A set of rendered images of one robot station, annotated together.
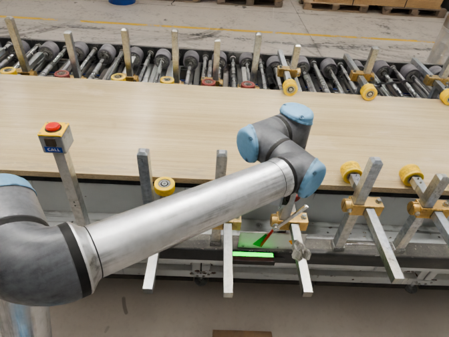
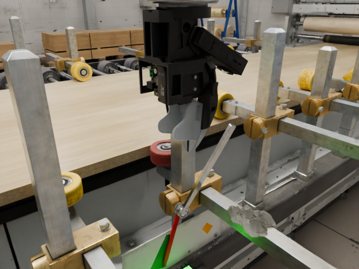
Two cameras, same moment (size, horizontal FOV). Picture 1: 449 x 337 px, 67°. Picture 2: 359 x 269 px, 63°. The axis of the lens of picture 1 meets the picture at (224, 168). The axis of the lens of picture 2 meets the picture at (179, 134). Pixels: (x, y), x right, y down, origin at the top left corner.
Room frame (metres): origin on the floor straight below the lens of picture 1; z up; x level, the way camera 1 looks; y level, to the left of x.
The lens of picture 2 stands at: (0.45, 0.06, 1.22)
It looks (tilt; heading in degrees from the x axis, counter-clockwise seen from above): 24 degrees down; 325
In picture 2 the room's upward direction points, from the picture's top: straight up
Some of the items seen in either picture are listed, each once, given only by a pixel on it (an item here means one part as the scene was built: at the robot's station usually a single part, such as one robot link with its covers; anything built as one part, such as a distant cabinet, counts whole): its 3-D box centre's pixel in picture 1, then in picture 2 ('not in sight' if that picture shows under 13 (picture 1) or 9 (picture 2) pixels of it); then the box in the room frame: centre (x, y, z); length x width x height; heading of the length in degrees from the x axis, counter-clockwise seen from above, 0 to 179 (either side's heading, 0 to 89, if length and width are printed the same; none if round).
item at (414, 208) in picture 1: (428, 208); (321, 103); (0.89, -0.76, 0.95); 0.14 x 0.06 x 0.05; 93
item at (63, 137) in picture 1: (56, 138); not in sight; (0.83, 0.52, 1.18); 0.07 x 0.07 x 0.08; 3
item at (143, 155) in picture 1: (149, 202); not in sight; (0.84, 0.26, 0.92); 0.04 x 0.04 x 0.48; 3
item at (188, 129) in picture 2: (276, 201); (187, 130); (0.77, -0.18, 1.05); 0.06 x 0.03 x 0.09; 93
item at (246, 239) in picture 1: (271, 241); (178, 244); (0.84, -0.21, 0.75); 0.26 x 0.01 x 0.10; 93
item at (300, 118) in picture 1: (292, 128); not in sight; (0.78, -0.18, 1.32); 0.10 x 0.09 x 0.12; 129
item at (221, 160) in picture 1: (218, 203); (53, 213); (0.85, 0.01, 0.93); 0.04 x 0.04 x 0.48; 3
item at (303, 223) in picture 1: (288, 220); (190, 191); (0.87, -0.26, 0.85); 0.14 x 0.06 x 0.05; 93
